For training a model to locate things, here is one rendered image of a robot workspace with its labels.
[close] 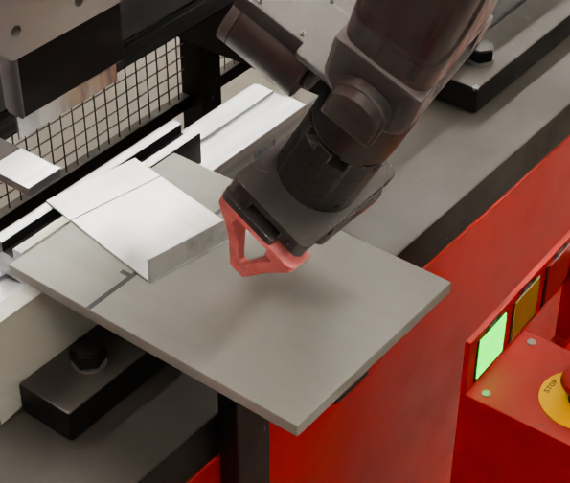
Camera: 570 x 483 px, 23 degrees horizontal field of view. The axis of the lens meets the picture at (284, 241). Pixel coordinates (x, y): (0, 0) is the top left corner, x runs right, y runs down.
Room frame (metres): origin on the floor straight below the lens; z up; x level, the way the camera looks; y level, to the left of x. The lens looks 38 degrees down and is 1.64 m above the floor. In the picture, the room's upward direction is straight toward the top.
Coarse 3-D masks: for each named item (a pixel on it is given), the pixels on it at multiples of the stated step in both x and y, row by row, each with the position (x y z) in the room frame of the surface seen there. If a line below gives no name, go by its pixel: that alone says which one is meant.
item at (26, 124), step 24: (96, 24) 0.87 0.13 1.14; (120, 24) 0.89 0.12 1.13; (48, 48) 0.84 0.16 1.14; (72, 48) 0.85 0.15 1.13; (96, 48) 0.87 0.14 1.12; (120, 48) 0.89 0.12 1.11; (0, 72) 0.83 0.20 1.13; (24, 72) 0.82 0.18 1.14; (48, 72) 0.83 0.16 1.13; (72, 72) 0.85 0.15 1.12; (96, 72) 0.87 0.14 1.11; (24, 96) 0.82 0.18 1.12; (48, 96) 0.83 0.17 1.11; (72, 96) 0.86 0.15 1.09; (24, 120) 0.82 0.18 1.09; (48, 120) 0.84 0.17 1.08
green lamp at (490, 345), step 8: (504, 320) 0.91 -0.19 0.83; (496, 328) 0.90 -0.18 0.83; (504, 328) 0.91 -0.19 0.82; (488, 336) 0.89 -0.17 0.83; (496, 336) 0.90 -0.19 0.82; (480, 344) 0.88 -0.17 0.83; (488, 344) 0.89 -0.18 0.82; (496, 344) 0.90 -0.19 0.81; (480, 352) 0.88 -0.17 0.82; (488, 352) 0.89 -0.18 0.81; (496, 352) 0.91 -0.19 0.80; (480, 360) 0.88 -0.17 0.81; (488, 360) 0.89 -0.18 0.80; (480, 368) 0.88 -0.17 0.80
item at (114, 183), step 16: (96, 176) 0.88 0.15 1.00; (112, 176) 0.88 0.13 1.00; (128, 176) 0.88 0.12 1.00; (144, 176) 0.88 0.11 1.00; (64, 192) 0.86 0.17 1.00; (80, 192) 0.86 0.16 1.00; (96, 192) 0.86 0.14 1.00; (112, 192) 0.86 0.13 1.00; (128, 192) 0.86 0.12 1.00; (64, 208) 0.84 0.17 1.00; (80, 208) 0.84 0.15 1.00
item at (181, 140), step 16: (160, 128) 0.95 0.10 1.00; (176, 128) 0.96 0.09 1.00; (144, 144) 0.93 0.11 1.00; (160, 144) 0.94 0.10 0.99; (176, 144) 0.93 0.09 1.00; (192, 144) 0.94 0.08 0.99; (112, 160) 0.91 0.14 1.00; (128, 160) 0.91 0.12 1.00; (144, 160) 0.92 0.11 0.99; (160, 160) 0.91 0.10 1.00; (192, 160) 0.94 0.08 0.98; (48, 208) 0.85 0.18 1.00; (16, 224) 0.83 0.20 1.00; (32, 224) 0.83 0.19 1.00; (48, 224) 0.84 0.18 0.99; (0, 240) 0.81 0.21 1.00; (16, 240) 0.82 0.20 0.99; (0, 256) 0.81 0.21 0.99; (16, 256) 0.79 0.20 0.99
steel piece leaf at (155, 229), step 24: (144, 192) 0.86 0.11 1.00; (168, 192) 0.86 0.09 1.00; (96, 216) 0.83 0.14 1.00; (120, 216) 0.83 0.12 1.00; (144, 216) 0.83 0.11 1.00; (168, 216) 0.83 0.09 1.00; (192, 216) 0.83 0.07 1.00; (216, 216) 0.83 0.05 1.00; (96, 240) 0.80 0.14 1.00; (120, 240) 0.80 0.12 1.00; (144, 240) 0.80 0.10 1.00; (168, 240) 0.80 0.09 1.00; (192, 240) 0.78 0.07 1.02; (216, 240) 0.80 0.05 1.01; (144, 264) 0.78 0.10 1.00; (168, 264) 0.77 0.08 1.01
